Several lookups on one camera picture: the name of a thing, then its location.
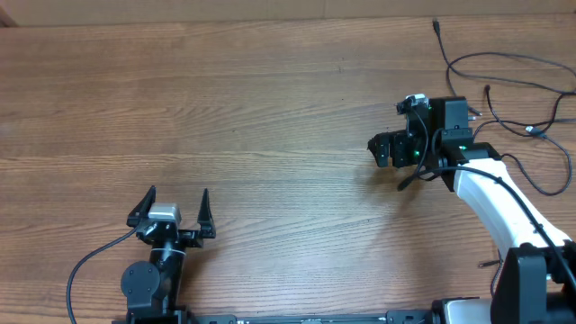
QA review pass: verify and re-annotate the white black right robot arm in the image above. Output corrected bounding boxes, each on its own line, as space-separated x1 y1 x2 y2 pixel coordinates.
367 94 575 323

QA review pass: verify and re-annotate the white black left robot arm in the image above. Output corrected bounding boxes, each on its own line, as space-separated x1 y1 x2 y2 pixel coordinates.
121 186 216 324

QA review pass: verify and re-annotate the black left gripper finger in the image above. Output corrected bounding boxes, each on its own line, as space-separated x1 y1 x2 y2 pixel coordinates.
126 185 157 228
197 188 216 239

